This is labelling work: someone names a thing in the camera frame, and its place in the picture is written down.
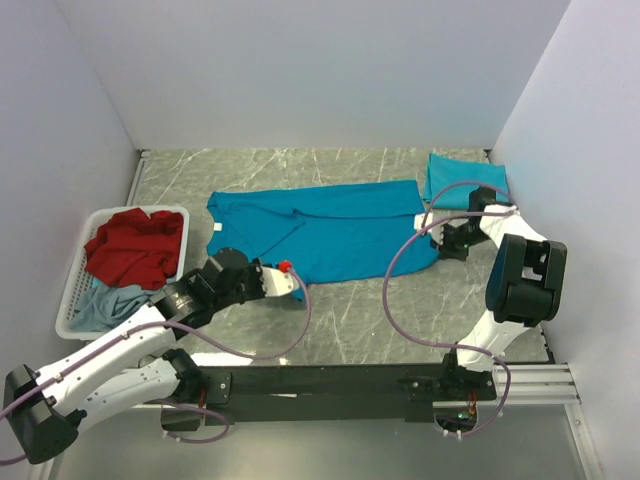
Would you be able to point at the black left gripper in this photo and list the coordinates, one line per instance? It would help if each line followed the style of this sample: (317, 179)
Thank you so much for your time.
(254, 267)

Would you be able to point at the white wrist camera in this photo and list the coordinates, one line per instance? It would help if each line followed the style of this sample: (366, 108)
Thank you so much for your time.
(421, 221)
(278, 281)

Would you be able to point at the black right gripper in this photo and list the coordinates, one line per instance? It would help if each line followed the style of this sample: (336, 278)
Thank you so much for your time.
(445, 251)

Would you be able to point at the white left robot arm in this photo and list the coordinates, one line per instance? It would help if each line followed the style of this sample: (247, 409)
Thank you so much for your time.
(135, 362)

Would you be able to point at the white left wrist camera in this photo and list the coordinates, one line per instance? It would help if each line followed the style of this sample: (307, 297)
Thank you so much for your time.
(278, 281)

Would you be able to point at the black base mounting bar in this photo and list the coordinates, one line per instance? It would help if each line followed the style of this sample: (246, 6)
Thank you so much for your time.
(334, 392)

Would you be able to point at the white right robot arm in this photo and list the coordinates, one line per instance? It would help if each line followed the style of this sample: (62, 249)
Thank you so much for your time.
(525, 283)

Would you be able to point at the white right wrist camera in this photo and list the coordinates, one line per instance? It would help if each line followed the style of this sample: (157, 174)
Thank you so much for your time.
(421, 221)

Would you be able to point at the light blue t shirt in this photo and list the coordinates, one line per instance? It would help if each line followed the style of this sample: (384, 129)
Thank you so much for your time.
(102, 308)

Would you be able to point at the folded teal t shirt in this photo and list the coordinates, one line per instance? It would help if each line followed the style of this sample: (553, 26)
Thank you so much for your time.
(442, 172)

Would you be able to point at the white plastic laundry basket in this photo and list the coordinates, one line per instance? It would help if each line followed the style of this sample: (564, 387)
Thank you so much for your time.
(79, 280)

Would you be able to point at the red t shirt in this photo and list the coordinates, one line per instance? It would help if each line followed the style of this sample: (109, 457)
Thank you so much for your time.
(136, 248)

